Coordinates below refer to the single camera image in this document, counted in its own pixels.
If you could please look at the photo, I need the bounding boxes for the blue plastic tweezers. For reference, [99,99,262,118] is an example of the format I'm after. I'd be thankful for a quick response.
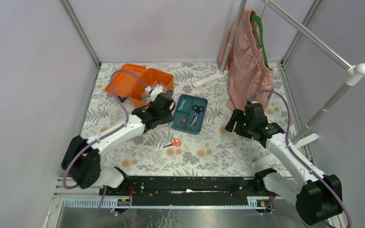
[191,113,199,127]

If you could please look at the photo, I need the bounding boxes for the green clothes hanger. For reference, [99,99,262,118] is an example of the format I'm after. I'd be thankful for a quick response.
[250,15,270,69]

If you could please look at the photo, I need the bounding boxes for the orange medicine box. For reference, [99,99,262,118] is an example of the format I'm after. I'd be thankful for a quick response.
[105,64,174,107]

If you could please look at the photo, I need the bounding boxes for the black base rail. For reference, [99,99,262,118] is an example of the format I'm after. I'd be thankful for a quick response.
[99,176,272,207]

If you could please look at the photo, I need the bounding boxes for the orange handled scissors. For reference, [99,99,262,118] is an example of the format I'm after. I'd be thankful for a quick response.
[163,138,182,148]

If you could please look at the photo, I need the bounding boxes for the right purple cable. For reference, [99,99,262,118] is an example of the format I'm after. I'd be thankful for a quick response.
[245,89,353,228]

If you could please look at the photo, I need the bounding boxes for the teal tray insert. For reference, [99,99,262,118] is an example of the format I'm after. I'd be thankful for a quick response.
[170,94,208,135]

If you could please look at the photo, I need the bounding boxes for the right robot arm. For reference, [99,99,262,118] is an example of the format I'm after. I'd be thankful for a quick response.
[225,103,344,225]

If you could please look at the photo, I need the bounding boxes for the blue bandage package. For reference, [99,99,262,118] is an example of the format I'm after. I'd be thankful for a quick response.
[141,91,151,104]

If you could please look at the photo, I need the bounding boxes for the white clothes rack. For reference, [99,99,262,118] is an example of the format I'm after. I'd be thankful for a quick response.
[191,0,365,169]

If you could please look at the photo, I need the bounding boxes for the teal small packet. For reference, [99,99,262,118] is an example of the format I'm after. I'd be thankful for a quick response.
[177,99,186,111]

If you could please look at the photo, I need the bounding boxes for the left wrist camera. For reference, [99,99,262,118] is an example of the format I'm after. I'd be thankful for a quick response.
[145,85,164,101]

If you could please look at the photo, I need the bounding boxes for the black handled scissors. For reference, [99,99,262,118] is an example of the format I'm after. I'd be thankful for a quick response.
[190,105,205,129]

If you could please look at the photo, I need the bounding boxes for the pink hanging garment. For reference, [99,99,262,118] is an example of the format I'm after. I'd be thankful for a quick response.
[225,7,274,111]

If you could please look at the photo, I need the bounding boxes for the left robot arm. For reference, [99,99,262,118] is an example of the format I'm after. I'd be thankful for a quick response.
[61,92,175,195]

